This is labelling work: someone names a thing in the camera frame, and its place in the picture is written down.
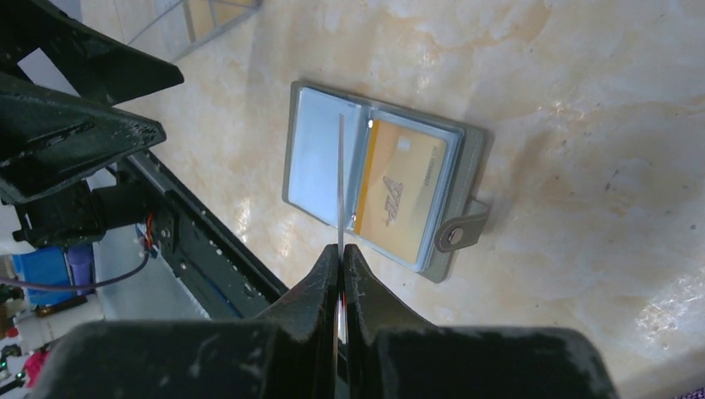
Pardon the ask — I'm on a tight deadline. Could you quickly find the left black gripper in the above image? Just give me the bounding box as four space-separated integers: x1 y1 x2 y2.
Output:
1 1 184 249

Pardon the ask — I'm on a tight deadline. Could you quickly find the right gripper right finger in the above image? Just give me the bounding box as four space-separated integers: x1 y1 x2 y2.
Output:
342 244 618 398

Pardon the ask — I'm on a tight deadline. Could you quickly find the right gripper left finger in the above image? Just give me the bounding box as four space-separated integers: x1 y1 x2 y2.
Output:
30 244 339 398

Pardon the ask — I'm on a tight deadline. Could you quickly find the clear plastic card box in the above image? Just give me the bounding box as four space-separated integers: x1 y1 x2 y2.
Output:
113 0 262 62

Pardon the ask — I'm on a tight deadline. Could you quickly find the silver VIP card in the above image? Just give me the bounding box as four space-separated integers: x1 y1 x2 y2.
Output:
337 114 346 264

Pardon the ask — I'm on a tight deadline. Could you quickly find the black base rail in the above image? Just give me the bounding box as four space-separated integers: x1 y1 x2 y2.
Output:
117 151 288 319

